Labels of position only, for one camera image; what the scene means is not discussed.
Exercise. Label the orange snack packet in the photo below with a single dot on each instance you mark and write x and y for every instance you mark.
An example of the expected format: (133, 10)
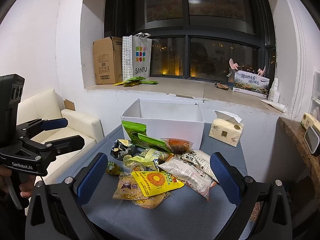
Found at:
(178, 146)

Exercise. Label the cream tissue pack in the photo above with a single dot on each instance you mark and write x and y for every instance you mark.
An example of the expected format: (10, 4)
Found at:
(226, 127)

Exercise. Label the dark foil snack bag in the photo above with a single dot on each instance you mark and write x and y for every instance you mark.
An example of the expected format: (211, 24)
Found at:
(121, 148)

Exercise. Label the white long snack bag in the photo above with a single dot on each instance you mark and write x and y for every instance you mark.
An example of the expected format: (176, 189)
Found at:
(190, 175)

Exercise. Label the dark wooden side table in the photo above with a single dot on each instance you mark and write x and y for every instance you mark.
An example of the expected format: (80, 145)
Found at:
(296, 133)

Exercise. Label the printed landscape gift box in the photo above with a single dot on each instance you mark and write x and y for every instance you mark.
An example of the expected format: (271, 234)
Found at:
(247, 82)

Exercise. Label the white green-edged snack bag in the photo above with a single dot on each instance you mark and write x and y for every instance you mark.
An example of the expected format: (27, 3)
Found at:
(201, 161)

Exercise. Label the green and yellow sachets pile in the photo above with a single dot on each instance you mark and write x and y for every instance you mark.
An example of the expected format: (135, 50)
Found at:
(135, 81)

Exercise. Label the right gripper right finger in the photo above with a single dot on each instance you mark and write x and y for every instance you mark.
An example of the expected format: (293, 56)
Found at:
(229, 178)

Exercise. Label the white open cardboard box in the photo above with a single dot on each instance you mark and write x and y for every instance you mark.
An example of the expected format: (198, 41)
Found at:
(168, 119)

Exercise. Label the person's left hand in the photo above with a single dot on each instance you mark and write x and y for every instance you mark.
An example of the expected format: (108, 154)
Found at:
(26, 188)

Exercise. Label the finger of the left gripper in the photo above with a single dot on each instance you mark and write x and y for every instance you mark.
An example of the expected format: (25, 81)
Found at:
(34, 127)
(58, 147)

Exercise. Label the white spray bottle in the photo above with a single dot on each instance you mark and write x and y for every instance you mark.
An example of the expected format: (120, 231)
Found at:
(273, 95)

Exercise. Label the brown cardboard box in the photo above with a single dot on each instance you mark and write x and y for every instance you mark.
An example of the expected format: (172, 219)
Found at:
(107, 60)

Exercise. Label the blue table mat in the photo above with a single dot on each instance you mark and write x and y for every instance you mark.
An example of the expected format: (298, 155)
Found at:
(183, 215)

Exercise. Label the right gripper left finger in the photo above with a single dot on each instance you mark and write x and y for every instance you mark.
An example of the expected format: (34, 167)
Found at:
(89, 177)

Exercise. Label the white SANFU shopping bag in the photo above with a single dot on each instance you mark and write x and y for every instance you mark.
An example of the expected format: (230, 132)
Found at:
(136, 55)

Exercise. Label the round cracker pack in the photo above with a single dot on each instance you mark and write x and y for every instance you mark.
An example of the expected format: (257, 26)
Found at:
(127, 188)

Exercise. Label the cream leather sofa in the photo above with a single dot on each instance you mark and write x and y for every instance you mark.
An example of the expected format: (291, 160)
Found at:
(46, 105)

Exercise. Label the yellow-green candy bag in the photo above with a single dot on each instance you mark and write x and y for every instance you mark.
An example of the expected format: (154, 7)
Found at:
(150, 158)

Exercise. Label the small white digital clock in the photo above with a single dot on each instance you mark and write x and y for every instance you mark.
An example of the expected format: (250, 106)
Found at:
(311, 138)

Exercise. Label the green snack packet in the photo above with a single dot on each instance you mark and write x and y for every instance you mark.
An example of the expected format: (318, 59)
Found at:
(133, 129)
(152, 142)

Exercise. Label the yellow sunflower seed bag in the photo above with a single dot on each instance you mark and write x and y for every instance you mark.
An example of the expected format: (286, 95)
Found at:
(153, 183)

